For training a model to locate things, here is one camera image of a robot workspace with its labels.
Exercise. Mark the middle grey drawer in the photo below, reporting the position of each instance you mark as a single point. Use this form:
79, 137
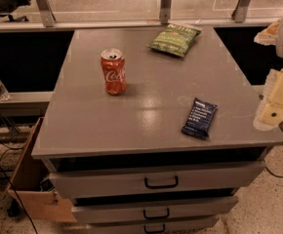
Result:
153, 210

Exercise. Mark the grey drawer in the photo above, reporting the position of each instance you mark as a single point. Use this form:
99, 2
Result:
153, 210
130, 181
154, 226

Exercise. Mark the top grey drawer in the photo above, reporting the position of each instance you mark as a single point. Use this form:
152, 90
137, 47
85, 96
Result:
130, 181

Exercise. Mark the dark blue snack bar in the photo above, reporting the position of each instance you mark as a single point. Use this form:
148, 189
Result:
199, 119

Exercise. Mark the red coke can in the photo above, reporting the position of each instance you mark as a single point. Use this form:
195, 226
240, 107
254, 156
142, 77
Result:
113, 68

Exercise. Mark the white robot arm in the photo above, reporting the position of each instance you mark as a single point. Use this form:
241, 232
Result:
270, 110

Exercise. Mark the metal window railing frame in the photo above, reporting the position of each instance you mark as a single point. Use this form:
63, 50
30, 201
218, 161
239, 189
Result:
70, 14

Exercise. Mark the green chip bag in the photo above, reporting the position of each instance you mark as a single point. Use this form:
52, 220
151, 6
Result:
175, 39

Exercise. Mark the bottom grey drawer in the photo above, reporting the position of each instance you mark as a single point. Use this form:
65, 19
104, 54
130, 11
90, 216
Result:
154, 226

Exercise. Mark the grey drawer cabinet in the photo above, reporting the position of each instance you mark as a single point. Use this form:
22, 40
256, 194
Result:
87, 129

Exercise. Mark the brown cardboard box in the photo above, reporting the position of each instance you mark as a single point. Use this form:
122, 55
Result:
26, 178

